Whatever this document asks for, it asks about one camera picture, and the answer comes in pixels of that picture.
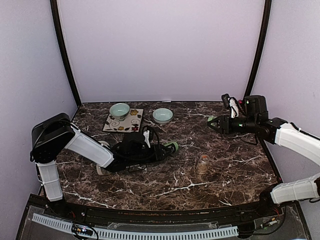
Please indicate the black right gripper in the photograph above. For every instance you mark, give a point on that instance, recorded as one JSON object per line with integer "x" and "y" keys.
{"x": 223, "y": 119}

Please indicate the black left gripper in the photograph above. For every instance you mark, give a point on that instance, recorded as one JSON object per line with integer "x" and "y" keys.
{"x": 158, "y": 153}

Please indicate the green bottle lid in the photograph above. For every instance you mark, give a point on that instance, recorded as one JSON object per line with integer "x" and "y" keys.
{"x": 210, "y": 118}

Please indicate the green lid pill bottle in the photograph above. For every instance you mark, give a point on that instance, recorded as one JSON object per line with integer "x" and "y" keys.
{"x": 170, "y": 148}

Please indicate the clear bottle yellow capsules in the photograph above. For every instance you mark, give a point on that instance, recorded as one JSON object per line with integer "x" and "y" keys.
{"x": 202, "y": 164}

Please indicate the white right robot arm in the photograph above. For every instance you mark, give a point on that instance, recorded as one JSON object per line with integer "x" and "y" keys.
{"x": 251, "y": 116}

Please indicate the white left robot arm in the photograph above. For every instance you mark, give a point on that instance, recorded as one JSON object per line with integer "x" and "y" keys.
{"x": 57, "y": 135}

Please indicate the light blue ribbed bowl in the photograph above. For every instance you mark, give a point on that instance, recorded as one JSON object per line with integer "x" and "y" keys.
{"x": 162, "y": 115}

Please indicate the square floral ceramic plate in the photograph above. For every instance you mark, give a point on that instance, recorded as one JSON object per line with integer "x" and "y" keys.
{"x": 131, "y": 123}

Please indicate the small celadon bowl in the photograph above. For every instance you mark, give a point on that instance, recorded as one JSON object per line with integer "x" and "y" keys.
{"x": 119, "y": 111}

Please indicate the beige ceramic mug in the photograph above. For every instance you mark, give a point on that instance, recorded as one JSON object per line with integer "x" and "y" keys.
{"x": 100, "y": 170}

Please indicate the white slotted cable duct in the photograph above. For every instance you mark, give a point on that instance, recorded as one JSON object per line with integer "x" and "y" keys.
{"x": 121, "y": 231}

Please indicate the black front rail base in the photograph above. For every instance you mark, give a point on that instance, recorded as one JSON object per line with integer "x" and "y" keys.
{"x": 280, "y": 222}

